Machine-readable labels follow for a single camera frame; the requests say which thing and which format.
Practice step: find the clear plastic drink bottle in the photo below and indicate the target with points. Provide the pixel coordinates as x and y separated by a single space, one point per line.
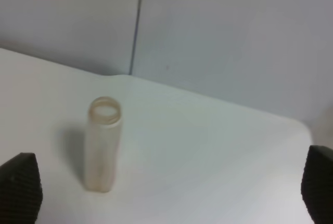
102 138

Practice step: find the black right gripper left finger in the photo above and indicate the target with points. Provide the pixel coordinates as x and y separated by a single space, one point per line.
21 189

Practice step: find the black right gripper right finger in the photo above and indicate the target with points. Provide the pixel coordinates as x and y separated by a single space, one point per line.
316 185

